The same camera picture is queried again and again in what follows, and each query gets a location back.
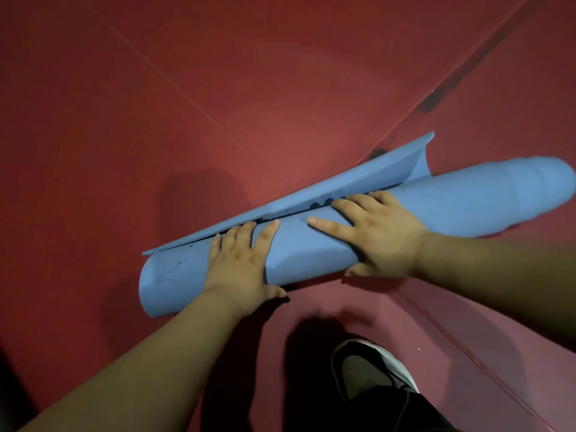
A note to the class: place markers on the person's left hand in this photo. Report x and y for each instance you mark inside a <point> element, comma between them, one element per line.
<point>236,274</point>

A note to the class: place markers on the person's right hand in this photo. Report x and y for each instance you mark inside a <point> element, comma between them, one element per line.
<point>382,238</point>

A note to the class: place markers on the person's left little finger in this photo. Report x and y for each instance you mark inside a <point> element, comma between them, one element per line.
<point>215,248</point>

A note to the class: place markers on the person's right thumb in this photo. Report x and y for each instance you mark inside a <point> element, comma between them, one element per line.
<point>357,270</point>

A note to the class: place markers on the person's left thumb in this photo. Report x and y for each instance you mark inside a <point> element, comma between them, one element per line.
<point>275,292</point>

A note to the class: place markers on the person's left middle finger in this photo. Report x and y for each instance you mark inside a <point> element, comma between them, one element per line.
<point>245,236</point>

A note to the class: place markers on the person's right little finger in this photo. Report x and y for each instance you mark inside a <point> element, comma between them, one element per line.
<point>384,197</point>

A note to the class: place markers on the person's right middle finger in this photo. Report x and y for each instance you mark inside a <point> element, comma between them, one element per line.
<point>347,210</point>

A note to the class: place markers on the blue foam mat roll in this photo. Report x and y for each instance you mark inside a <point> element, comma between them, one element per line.
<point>468,197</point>

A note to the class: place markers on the person's left forearm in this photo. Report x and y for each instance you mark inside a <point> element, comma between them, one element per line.
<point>148,368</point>

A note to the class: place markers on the person's right forearm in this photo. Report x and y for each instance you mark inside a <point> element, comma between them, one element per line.
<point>495,274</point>

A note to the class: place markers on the grey and white shoe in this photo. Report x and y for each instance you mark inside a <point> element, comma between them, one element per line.
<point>364,366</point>

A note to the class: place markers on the black trouser leg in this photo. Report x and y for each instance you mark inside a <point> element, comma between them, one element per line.
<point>396,413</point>

